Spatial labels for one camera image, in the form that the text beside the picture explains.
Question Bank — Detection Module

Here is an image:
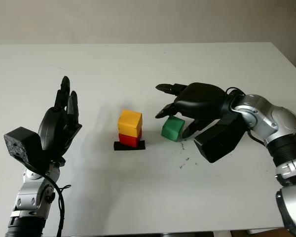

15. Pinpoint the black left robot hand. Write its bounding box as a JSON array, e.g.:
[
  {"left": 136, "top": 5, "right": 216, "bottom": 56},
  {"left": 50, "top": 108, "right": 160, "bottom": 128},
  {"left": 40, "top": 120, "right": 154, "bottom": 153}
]
[{"left": 38, "top": 76, "right": 82, "bottom": 165}]

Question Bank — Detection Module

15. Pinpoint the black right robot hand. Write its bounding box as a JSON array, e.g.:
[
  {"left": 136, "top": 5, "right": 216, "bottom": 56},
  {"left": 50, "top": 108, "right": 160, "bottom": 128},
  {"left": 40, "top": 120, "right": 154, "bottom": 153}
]
[{"left": 154, "top": 82, "right": 232, "bottom": 140}]

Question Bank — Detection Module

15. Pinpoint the green wooden block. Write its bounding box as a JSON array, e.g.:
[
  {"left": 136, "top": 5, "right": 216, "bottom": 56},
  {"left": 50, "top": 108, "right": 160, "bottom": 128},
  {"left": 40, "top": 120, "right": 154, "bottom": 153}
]
[{"left": 161, "top": 116, "right": 185, "bottom": 142}]

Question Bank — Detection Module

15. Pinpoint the yellow wooden block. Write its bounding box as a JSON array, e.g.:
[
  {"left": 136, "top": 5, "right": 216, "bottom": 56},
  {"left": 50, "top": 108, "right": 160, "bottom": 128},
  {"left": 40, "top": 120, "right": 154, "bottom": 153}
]
[{"left": 117, "top": 110, "right": 143, "bottom": 138}]

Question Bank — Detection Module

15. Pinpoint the red wooden block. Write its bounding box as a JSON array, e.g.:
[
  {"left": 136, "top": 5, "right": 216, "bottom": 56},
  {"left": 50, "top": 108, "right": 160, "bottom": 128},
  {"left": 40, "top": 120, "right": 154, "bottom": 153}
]
[{"left": 118, "top": 130, "right": 143, "bottom": 148}]

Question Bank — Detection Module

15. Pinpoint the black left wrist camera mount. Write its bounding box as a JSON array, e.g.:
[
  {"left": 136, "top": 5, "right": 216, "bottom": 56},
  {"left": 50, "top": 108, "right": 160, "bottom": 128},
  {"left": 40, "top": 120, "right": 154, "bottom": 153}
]
[{"left": 3, "top": 126, "right": 44, "bottom": 173}]

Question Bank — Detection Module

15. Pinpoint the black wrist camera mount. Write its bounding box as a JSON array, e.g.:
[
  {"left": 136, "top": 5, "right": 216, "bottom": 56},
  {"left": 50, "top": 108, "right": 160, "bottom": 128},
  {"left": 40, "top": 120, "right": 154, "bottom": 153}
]
[
  {"left": 193, "top": 115, "right": 247, "bottom": 163},
  {"left": 3, "top": 126, "right": 44, "bottom": 173}
]

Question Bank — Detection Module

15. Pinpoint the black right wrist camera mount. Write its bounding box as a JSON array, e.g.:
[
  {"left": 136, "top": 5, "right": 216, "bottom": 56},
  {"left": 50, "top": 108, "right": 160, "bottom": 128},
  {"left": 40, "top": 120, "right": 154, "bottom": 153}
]
[{"left": 193, "top": 115, "right": 247, "bottom": 163}]

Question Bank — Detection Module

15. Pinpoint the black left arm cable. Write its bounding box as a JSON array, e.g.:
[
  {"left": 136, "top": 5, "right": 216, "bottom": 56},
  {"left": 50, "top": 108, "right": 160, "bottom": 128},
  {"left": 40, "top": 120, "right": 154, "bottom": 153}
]
[{"left": 27, "top": 167, "right": 72, "bottom": 237}]

